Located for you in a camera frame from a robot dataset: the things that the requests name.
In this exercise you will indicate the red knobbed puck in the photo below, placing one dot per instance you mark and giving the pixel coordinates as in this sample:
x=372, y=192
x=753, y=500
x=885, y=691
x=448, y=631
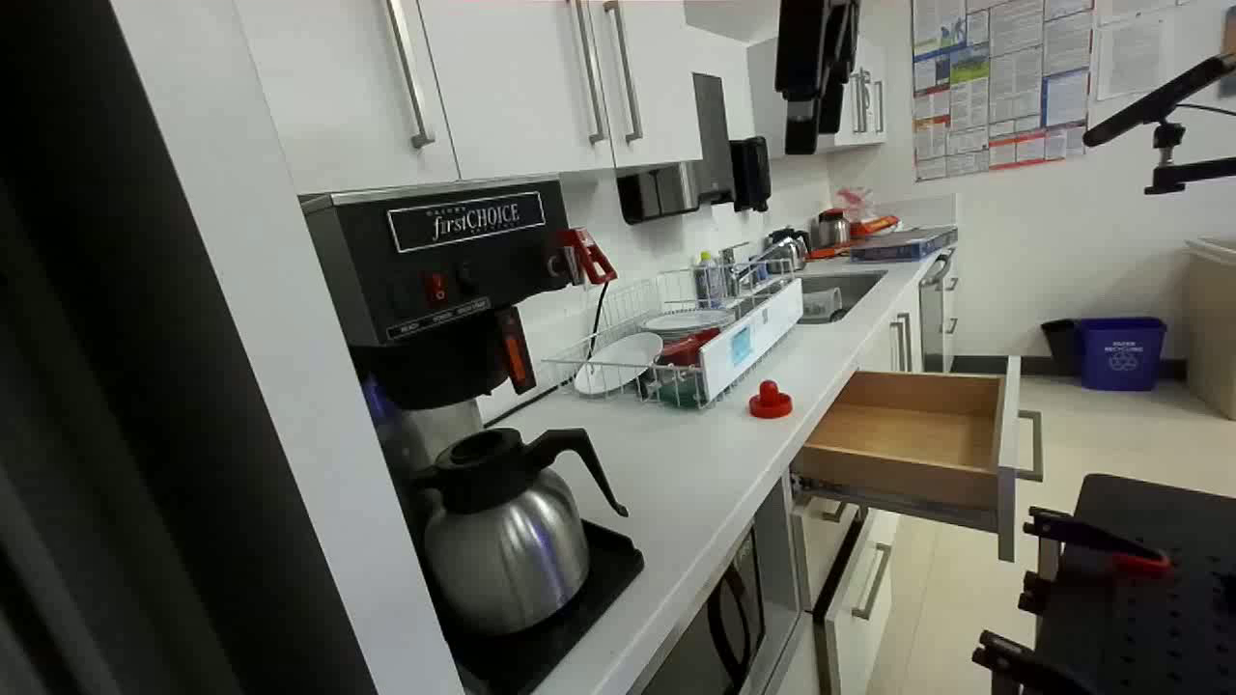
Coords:
x=771, y=398

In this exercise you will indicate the white plate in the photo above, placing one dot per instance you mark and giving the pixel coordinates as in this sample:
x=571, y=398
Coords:
x=619, y=366

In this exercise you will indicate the white dish rack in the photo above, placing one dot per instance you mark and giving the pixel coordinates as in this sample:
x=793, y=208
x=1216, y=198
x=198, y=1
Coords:
x=731, y=352

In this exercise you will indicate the kitchen sink faucet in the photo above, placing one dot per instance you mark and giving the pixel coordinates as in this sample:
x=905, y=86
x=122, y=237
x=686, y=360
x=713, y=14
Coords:
x=785, y=258

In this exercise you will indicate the black coffee maker machine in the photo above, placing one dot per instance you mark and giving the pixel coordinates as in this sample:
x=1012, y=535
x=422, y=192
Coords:
x=426, y=292

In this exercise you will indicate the stainless steel coffee carafe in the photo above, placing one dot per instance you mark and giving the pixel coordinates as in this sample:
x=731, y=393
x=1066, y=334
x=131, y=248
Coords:
x=508, y=543

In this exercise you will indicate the blue tray on counter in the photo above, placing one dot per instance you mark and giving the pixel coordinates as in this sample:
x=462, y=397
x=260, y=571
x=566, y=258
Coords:
x=905, y=247

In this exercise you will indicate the open wooden drawer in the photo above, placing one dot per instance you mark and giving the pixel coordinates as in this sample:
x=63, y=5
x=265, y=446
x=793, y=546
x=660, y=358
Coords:
x=924, y=446

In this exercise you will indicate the white upper cabinets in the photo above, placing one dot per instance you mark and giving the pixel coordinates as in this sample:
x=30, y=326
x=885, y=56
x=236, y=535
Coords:
x=422, y=95

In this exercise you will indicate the black trash bin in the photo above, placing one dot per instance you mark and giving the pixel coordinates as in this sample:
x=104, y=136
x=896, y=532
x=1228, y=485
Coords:
x=1062, y=337

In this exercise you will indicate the blue recycling bin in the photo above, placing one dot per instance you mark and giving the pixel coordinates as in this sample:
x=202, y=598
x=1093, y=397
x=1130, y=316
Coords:
x=1121, y=352

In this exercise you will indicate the black perforated robot table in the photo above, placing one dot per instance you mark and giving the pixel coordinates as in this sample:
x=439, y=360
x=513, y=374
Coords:
x=1134, y=598

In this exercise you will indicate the black wall dispenser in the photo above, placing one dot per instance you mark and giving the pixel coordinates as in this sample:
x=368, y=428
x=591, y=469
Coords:
x=750, y=174

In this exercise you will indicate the wall poster with charts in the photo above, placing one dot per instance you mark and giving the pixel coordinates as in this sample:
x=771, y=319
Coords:
x=999, y=82

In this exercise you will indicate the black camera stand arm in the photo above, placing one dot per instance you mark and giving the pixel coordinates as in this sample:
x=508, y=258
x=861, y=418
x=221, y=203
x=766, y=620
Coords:
x=1156, y=110

